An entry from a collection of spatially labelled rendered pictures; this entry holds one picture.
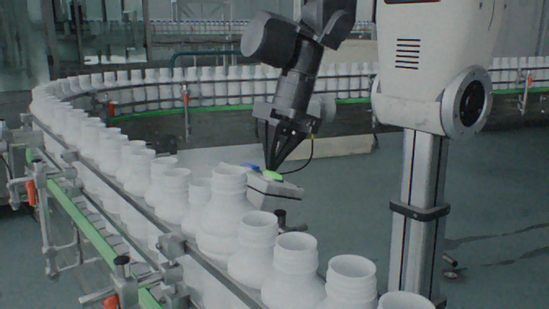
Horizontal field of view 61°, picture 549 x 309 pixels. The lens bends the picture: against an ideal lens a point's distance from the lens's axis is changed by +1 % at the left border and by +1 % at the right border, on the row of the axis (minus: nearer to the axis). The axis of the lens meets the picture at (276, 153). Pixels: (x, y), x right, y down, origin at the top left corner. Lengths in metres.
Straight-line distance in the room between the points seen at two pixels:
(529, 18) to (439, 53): 5.83
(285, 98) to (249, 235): 0.31
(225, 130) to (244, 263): 1.62
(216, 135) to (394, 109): 1.14
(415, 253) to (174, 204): 0.69
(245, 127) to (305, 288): 1.69
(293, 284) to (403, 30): 0.71
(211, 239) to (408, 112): 0.64
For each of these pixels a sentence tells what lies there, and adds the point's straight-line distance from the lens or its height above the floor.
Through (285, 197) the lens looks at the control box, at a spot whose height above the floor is 1.09.
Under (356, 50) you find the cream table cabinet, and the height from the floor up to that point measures 1.09.
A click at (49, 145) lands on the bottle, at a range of 1.24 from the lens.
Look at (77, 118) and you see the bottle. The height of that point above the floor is 1.16.
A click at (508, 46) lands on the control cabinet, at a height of 1.07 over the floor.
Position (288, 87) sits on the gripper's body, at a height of 1.25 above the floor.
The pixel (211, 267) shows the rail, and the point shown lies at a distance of 0.48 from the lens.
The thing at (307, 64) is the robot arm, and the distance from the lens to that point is 0.70.
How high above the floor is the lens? 1.34
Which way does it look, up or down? 16 degrees down
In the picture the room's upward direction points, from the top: straight up
